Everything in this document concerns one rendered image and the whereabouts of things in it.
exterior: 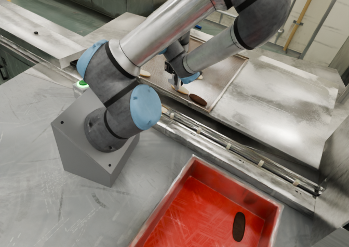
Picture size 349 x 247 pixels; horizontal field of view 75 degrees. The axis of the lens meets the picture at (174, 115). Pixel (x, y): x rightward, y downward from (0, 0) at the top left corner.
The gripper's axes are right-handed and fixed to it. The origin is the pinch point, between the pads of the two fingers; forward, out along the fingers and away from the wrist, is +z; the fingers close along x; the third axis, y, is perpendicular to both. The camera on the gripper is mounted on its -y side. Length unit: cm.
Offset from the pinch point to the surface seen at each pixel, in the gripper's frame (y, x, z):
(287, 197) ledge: -60, 23, 1
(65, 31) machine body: 100, -9, 12
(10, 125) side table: 41, 61, -1
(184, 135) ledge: -16.7, 22.3, 1.3
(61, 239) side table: -10, 76, -4
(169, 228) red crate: -32, 55, -1
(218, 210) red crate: -42, 41, 2
